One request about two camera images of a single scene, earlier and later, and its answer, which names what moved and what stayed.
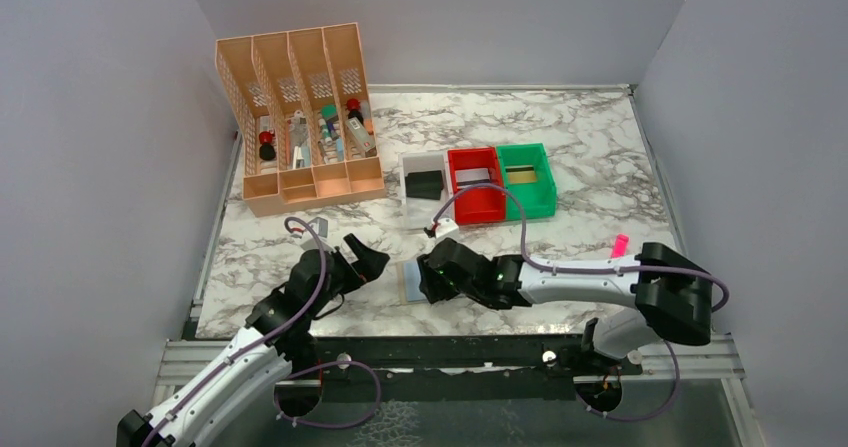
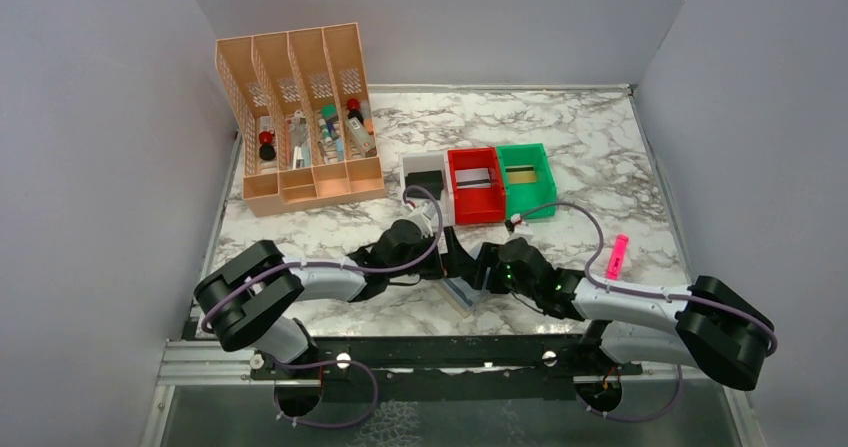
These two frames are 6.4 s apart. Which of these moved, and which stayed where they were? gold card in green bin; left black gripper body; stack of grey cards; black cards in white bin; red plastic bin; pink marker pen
Moved: stack of grey cards; left black gripper body
Stayed: black cards in white bin; pink marker pen; gold card in green bin; red plastic bin
